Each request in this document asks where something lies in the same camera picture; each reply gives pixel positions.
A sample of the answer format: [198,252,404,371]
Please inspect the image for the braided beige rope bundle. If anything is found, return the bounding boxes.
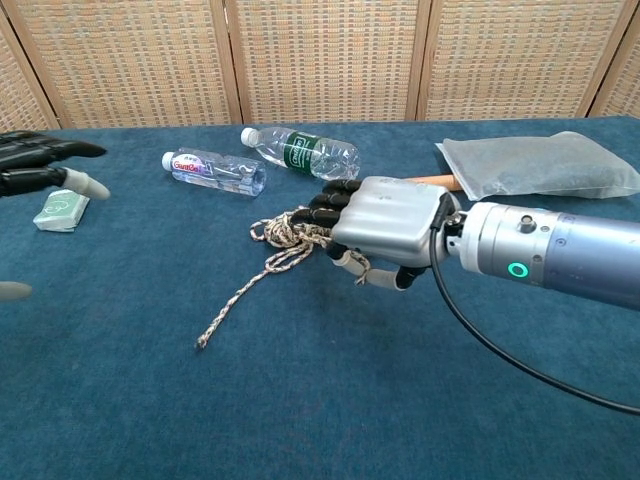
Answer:
[195,210,374,350]

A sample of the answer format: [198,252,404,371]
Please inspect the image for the woven folding screen panel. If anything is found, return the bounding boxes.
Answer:
[0,0,61,135]
[0,0,244,130]
[222,0,434,124]
[417,0,640,122]
[589,0,640,119]

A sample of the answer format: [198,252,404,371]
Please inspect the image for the small green tissue packet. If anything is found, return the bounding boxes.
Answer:
[32,189,91,234]

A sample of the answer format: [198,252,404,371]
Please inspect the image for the grey translucent plastic bag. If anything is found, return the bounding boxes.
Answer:
[434,130,640,202]

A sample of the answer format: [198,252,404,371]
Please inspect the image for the wooden stick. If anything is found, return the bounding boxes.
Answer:
[399,173,461,193]

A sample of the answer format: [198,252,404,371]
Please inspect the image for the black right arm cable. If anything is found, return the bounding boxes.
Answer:
[428,212,640,415]

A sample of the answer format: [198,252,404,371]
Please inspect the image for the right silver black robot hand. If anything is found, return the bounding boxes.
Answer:
[291,175,464,291]

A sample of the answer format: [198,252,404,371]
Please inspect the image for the clear bottle with pink label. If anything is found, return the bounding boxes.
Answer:
[161,147,268,198]

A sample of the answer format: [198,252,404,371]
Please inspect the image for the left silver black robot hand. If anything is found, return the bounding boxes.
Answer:
[0,130,111,303]

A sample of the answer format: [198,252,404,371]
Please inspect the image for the blue table mat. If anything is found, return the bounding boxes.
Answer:
[0,115,640,480]

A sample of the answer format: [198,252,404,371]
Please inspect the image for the clear bottle with green label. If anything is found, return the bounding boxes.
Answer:
[240,126,362,182]

